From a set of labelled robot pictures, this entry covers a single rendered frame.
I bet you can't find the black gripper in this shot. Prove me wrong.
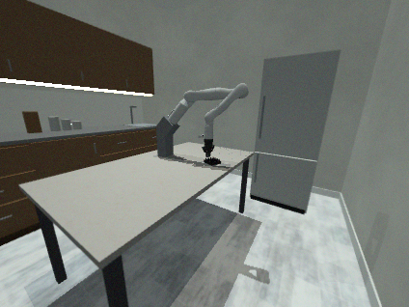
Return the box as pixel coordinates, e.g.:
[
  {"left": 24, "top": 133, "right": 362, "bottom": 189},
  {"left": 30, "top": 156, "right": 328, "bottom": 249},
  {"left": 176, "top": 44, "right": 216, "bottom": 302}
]
[{"left": 202, "top": 139, "right": 215, "bottom": 157}]

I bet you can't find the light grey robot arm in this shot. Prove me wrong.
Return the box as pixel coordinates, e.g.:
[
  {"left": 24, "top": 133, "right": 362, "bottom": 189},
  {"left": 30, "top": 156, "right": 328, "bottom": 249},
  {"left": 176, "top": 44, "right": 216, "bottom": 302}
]
[{"left": 168, "top": 83, "right": 249, "bottom": 139}]

